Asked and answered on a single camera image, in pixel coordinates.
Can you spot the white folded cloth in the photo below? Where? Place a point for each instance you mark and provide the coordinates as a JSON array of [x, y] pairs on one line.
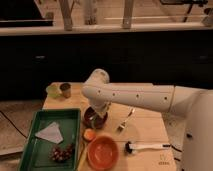
[[51, 133]]

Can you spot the purple grape bunch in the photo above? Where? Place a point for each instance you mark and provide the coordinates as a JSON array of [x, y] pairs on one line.
[[61, 155]]

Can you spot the orange bowl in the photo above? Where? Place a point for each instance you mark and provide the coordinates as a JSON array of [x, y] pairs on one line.
[[102, 153]]

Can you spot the brown cup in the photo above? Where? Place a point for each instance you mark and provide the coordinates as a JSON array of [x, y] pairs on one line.
[[65, 89]]

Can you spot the green cup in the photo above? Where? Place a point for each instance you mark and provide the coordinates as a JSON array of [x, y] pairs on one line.
[[52, 91]]

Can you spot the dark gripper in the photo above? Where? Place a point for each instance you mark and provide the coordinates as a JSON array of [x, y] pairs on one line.
[[101, 112]]

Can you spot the orange pepper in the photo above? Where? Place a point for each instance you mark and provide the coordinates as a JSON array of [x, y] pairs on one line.
[[89, 134]]

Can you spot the purple bowl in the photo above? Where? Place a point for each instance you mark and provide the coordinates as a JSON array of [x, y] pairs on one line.
[[93, 120]]

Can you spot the white handled brush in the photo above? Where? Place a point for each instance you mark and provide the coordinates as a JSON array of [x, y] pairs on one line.
[[131, 147]]

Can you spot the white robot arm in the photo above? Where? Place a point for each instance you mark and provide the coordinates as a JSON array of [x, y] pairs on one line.
[[196, 104]]

